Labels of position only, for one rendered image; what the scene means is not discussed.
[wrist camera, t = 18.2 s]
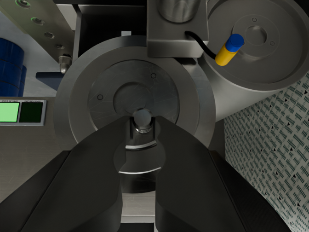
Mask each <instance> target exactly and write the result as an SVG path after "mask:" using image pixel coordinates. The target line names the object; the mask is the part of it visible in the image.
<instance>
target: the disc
mask: <svg viewBox="0 0 309 232"><path fill-rule="evenodd" d="M126 46H145V47H147V42H146V36H145V35H126V36H120V37H116V38H113V39H109V40H106V41H104V42H101V43H99V44H97V45H95V46H94V47H92V48H90V49H89V50H87V51H86V52H85V53H83V54H82V55H81V56H80V57H79V58H78V59H76V61H75V62H74V63H73V64H72V65H71V66H70V68H69V69H68V70H67V72H66V73H65V75H64V77H63V79H62V80H61V82H60V85H59V87H58V90H57V93H56V97H55V101H54V107H53V124H54V130H55V134H56V138H57V141H58V144H59V146H60V148H61V150H62V151H70V150H71V149H72V148H74V147H75V146H76V145H77V144H78V143H77V142H76V140H75V138H74V136H73V133H72V131H71V127H70V124H69V113H68V110H69V98H70V94H71V91H72V88H73V86H74V84H75V82H76V80H77V78H78V77H79V75H80V74H81V72H82V71H83V70H84V68H85V67H86V66H87V65H88V64H89V63H91V62H92V61H93V60H94V59H96V58H97V57H99V56H101V55H102V54H104V53H106V52H108V51H111V50H114V49H117V48H120V47H126ZM174 59H176V60H177V61H178V62H179V63H180V64H181V65H182V66H183V67H184V68H185V69H186V70H187V71H188V73H189V74H190V76H191V77H192V79H193V81H194V83H195V85H196V88H197V91H198V94H199V99H200V119H199V124H198V127H197V130H196V133H195V135H194V137H196V138H197V139H198V140H199V141H200V142H201V143H203V144H204V145H205V146H206V147H207V148H208V146H209V144H210V142H211V139H212V136H213V132H214V128H215V122H216V105H215V98H214V94H213V91H212V87H211V85H210V83H209V80H208V78H207V76H206V75H205V73H204V71H203V70H202V68H201V67H200V66H199V65H198V63H197V62H196V61H195V60H194V59H193V58H174ZM160 170H161V168H160V169H157V170H155V171H151V172H147V173H142V174H125V173H119V174H120V181H121V191H122V193H146V192H151V191H155V186H156V176H157V174H158V173H159V172H160Z"/></svg>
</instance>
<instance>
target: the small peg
mask: <svg viewBox="0 0 309 232"><path fill-rule="evenodd" d="M132 123H133V125H134V126H135V128H136V130H137V131H138V132H140V133H148V132H149V131H150V130H151V129H152V127H153V114H152V112H151V111H150V110H148V109H146V108H139V109H137V110H136V111H134V113H133V115H132Z"/></svg>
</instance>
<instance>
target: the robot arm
mask: <svg viewBox="0 0 309 232"><path fill-rule="evenodd" d="M133 132H134V125H133V123H132V116H122V117H121V118H119V119H117V120H115V121H113V122H111V123H110V124H108V125H106V126H104V127H102V128H100V129H99V130H97V131H95V132H93V133H91V134H90V135H88V136H87V137H86V138H84V139H83V140H82V141H81V142H79V143H78V144H77V145H76V146H75V147H74V148H72V149H71V150H70V151H62V152H61V153H59V154H58V155H57V156H56V157H55V158H53V159H52V160H51V161H50V162H49V163H48V164H46V165H45V166H44V167H43V168H42V169H40V170H39V171H38V172H37V173H35V174H34V175H33V176H32V177H31V178H29V179H28V180H27V181H26V182H24V183H23V184H22V185H21V186H20V187H18V188H17V189H16V190H15V191H14V192H13V193H12V194H10V195H9V196H8V197H7V198H6V199H5V200H3V201H2V202H1V203H0V232H117V231H118V229H119V227H120V222H121V214H122V207H123V201H122V191H121V181H120V174H119V171H120V169H121V168H122V166H123V165H124V164H125V163H126V145H127V144H128V142H129V141H130V140H131V139H133ZM153 139H155V141H156V142H157V163H158V164H159V166H160V167H161V170H160V172H159V173H158V174H157V176H156V186H155V226H156V229H157V231H158V232H292V231H291V230H290V228H289V227H288V225H287V224H286V223H285V222H284V220H283V219H282V218H281V216H280V215H279V214H278V213H277V212H276V210H275V209H274V208H273V207H272V206H271V205H270V203H269V202H268V201H267V200H266V199H265V198H264V197H263V196H262V195H261V194H260V193H259V192H258V191H257V190H256V189H255V188H254V187H253V186H252V185H251V184H250V183H249V182H248V181H247V180H246V179H245V178H244V177H243V176H241V175H240V174H239V173H238V172H237V171H236V170H235V169H234V168H233V167H232V166H231V165H230V164H229V163H228V162H227V161H226V160H225V159H224V158H223V157H222V156H221V155H220V154H219V153H218V152H217V151H216V150H212V151H210V150H209V149H208V148H207V147H206V146H205V145H204V144H203V143H201V142H200V141H199V140H198V139H197V138H196V137H194V136H193V135H192V134H190V133H189V132H187V131H186V130H184V129H182V128H181V127H179V126H178V125H176V124H174V123H173V122H171V121H169V120H167V119H166V118H164V117H162V116H154V117H153Z"/></svg>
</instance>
